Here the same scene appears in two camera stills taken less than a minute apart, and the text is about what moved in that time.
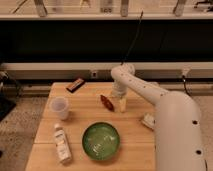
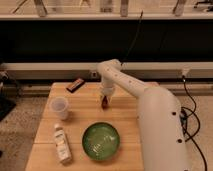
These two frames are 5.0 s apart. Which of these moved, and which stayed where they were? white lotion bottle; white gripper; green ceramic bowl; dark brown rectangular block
Moved: white gripper
Stayed: dark brown rectangular block; white lotion bottle; green ceramic bowl
